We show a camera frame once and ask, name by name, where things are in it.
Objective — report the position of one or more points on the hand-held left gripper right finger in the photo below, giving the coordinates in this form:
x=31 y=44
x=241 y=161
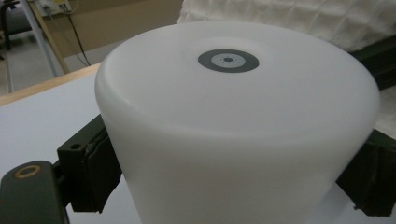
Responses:
x=376 y=180

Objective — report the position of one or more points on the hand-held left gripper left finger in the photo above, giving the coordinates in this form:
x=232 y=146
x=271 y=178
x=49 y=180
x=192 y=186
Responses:
x=90 y=174

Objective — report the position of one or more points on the white paper towel roll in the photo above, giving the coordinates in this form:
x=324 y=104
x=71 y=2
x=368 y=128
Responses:
x=233 y=140

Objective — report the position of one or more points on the white paper table sheet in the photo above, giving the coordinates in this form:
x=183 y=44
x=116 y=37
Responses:
x=31 y=124

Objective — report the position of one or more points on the grey metal pole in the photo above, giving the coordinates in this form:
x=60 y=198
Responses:
x=40 y=40

